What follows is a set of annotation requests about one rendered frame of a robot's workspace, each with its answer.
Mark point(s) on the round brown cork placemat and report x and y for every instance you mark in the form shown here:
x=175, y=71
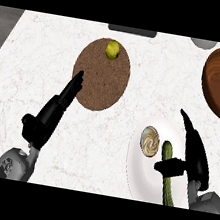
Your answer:
x=101, y=80

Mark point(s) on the dark grey flat appliance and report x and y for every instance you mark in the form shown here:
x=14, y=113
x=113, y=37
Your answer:
x=132, y=30

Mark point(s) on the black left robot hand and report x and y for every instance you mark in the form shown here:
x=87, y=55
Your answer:
x=48, y=118

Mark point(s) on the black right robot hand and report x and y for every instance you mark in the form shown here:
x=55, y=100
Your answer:
x=196, y=153

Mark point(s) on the green cucumber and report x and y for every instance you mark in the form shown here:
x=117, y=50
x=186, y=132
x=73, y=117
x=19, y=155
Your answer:
x=168, y=152

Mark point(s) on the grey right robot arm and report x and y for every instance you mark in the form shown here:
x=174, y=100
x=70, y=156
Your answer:
x=203, y=198

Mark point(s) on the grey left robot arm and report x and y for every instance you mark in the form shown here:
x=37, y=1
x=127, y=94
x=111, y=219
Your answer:
x=13, y=163

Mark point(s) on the grey round object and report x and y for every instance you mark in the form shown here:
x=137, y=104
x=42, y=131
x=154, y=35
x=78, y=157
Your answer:
x=203, y=43

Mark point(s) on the white plate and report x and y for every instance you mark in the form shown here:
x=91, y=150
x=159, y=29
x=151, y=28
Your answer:
x=145, y=175

